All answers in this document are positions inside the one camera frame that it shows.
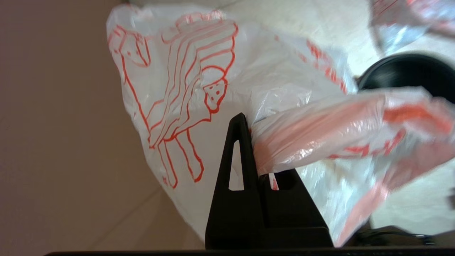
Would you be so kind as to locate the white liner bag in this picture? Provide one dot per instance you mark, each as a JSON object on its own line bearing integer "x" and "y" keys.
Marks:
{"x": 266, "y": 71}

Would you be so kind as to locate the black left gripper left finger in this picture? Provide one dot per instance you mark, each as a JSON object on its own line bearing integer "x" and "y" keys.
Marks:
{"x": 231, "y": 213}

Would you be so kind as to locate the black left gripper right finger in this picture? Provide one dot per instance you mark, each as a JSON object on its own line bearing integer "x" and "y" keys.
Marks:
{"x": 291, "y": 209}

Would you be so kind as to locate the black trash bin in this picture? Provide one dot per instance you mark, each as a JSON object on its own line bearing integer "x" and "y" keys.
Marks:
{"x": 408, "y": 71}

